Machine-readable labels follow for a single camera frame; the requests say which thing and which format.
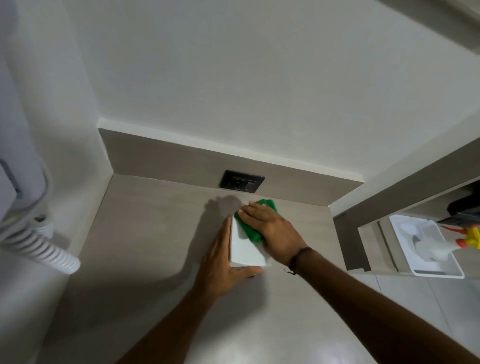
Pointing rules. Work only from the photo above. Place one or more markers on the person's right hand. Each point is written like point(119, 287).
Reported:
point(277, 236)

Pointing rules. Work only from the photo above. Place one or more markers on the person's left hand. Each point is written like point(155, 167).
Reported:
point(217, 266)

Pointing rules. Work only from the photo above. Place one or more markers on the green cleaning cloth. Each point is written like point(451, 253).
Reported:
point(249, 232)

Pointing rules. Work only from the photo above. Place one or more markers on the white box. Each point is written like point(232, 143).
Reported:
point(243, 255)

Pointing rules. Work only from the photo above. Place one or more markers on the person's left forearm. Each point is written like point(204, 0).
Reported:
point(168, 330)

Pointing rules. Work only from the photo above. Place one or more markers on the person's right forearm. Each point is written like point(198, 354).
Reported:
point(375, 311)

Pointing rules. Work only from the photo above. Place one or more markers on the wooden shelf unit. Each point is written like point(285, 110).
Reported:
point(375, 202)

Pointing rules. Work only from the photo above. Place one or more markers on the white plastic tray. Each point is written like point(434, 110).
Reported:
point(405, 232)

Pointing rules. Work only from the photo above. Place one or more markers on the clear spray bottle yellow nozzle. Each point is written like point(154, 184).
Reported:
point(431, 247)

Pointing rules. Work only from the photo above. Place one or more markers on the black wall socket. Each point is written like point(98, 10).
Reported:
point(242, 182)

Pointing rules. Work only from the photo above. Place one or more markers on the white wall-mounted appliance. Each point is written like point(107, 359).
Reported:
point(15, 150)

